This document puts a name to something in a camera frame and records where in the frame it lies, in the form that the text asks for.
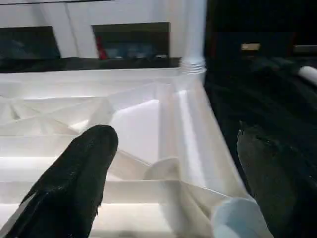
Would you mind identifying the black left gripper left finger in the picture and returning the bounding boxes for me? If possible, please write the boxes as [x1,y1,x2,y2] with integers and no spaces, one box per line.
[0,125,119,238]

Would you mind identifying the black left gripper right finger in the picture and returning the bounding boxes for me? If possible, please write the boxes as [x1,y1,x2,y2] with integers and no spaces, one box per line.
[237,121,317,238]

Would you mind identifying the white upturned plastic table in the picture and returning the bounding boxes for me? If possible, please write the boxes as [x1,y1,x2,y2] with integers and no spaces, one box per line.
[0,68,273,238]

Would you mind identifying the white plastic table leg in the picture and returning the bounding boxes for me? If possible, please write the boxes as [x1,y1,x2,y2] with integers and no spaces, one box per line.
[179,0,208,75]
[297,66,317,87]

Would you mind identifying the black glossy mat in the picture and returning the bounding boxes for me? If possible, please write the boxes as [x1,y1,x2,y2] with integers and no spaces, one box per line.
[0,56,317,199]

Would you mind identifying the black speaker box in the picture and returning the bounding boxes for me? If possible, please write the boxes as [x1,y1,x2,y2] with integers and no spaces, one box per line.
[205,0,298,60]

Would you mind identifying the white glass-door cabinet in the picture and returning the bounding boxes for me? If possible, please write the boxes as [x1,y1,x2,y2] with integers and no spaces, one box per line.
[0,0,191,60]

